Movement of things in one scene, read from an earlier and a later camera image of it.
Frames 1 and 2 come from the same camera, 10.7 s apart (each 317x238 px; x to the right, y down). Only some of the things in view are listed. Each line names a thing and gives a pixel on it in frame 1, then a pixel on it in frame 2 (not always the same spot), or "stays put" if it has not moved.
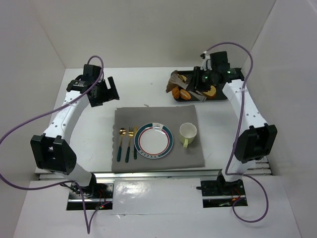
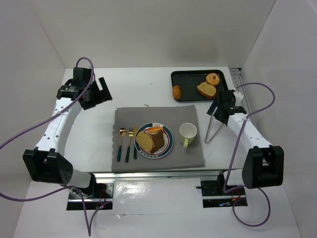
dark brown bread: x=170 y=86 to x=158 y=141
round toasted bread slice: x=183 y=77 to x=144 y=141
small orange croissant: x=176 y=92 stays put
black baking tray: x=180 y=82 stays put
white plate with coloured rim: x=153 y=140 stays put
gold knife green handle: x=135 y=152 stays put
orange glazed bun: x=184 y=94 to x=155 y=129
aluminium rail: x=262 y=166 stays put
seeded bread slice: x=212 y=91 stays put
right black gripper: x=197 y=81 to x=221 y=115
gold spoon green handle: x=122 y=133 stays put
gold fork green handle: x=131 y=134 stays put
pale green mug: x=187 y=132 stays put
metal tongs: x=174 y=78 to x=206 y=137
